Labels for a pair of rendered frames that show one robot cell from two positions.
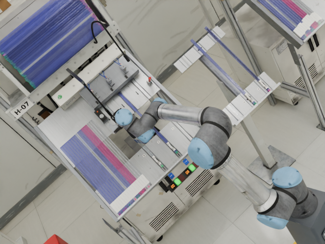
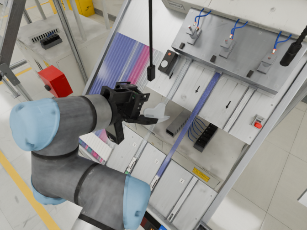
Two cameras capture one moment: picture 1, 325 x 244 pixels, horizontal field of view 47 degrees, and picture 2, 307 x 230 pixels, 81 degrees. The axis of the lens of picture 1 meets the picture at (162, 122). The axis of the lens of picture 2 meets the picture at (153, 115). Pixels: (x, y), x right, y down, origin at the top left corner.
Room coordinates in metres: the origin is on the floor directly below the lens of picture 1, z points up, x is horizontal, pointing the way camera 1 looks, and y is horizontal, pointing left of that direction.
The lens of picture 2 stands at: (1.49, -0.12, 1.44)
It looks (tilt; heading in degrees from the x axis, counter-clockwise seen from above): 52 degrees down; 49
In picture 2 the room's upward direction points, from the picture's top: straight up
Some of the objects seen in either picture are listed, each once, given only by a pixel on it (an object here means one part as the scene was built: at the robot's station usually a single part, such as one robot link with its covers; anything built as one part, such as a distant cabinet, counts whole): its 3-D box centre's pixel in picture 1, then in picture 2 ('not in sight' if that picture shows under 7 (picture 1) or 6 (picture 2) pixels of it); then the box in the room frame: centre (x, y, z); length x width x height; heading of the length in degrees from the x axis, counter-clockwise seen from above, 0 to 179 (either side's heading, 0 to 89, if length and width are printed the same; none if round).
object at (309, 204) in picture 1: (297, 198); not in sight; (1.02, -0.28, 0.60); 0.15 x 0.15 x 0.10
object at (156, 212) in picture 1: (150, 168); (187, 131); (2.17, 0.28, 0.31); 0.70 x 0.65 x 0.62; 100
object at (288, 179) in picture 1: (288, 184); not in sight; (1.02, -0.27, 0.72); 0.13 x 0.12 x 0.14; 119
